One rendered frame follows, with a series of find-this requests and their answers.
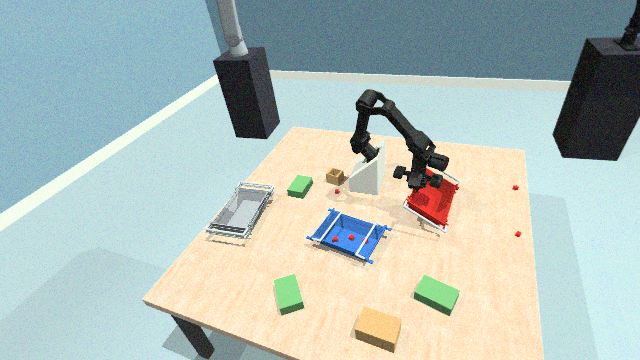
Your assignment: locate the tan rectangular block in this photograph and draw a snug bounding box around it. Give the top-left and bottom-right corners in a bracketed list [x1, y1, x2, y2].
[355, 306, 401, 353]

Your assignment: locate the green rectangular block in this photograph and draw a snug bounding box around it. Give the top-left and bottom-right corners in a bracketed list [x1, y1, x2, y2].
[287, 175, 313, 199]
[414, 274, 460, 316]
[274, 274, 304, 315]

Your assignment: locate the blue plastic tray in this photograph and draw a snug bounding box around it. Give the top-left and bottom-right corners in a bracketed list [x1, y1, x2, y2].
[306, 208, 392, 264]

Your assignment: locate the tan open-top box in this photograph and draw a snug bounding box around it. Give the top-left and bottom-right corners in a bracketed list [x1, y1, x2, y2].
[325, 167, 344, 186]

